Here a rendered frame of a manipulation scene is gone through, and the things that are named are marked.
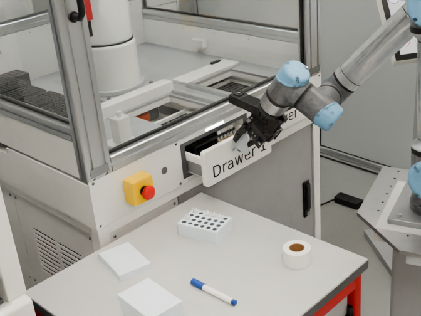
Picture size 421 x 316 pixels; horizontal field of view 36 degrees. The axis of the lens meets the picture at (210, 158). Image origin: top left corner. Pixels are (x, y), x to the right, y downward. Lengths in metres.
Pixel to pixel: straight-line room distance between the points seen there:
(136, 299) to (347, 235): 1.82
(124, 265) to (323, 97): 0.65
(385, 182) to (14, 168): 1.11
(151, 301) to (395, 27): 0.87
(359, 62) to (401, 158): 1.96
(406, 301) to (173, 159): 0.77
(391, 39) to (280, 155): 0.77
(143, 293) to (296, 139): 1.05
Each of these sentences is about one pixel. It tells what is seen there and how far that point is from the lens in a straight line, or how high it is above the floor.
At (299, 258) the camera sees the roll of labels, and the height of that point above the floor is 0.79.
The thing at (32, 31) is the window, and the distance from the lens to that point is 1.73.
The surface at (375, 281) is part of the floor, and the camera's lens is 2.88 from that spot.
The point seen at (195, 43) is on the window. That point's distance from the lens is 1.90.
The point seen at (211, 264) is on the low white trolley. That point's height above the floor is 0.76.
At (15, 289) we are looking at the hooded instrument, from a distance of 1.41.
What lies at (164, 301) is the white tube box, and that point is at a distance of 1.47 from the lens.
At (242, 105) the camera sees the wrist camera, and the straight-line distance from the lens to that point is 1.80.
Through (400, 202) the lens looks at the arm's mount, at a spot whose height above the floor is 0.77.
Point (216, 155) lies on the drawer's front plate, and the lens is 1.88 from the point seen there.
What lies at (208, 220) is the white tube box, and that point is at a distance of 1.78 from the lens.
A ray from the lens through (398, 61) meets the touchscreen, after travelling 2.45.
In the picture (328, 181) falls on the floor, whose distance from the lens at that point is 3.64.
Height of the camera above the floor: 1.70
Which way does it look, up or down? 25 degrees down
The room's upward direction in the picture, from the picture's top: 5 degrees counter-clockwise
